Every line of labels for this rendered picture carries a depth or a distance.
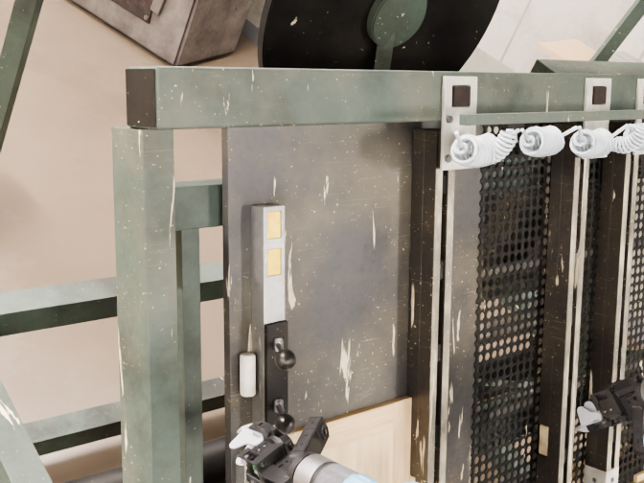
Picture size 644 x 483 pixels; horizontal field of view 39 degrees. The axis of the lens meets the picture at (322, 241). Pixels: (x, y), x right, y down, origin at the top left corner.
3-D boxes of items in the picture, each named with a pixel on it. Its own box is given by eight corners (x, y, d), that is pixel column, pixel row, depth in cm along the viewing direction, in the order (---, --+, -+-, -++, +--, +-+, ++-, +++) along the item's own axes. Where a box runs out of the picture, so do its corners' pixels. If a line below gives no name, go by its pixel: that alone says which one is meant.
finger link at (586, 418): (566, 410, 217) (598, 398, 210) (579, 433, 216) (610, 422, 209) (560, 414, 214) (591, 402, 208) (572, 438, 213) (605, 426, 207)
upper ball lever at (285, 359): (266, 352, 174) (276, 374, 161) (266, 333, 174) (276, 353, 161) (287, 351, 175) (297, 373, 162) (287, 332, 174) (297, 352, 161)
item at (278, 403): (267, 412, 176) (276, 438, 163) (266, 393, 176) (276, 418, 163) (287, 411, 177) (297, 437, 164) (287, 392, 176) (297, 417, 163)
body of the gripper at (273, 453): (234, 451, 151) (278, 475, 142) (272, 423, 155) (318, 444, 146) (248, 488, 154) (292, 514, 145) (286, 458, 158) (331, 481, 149)
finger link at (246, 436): (212, 433, 159) (242, 449, 152) (238, 414, 162) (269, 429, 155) (218, 448, 160) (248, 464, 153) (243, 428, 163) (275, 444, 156)
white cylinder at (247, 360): (236, 354, 174) (237, 394, 175) (245, 356, 171) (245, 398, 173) (249, 351, 176) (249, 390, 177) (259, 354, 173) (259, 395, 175)
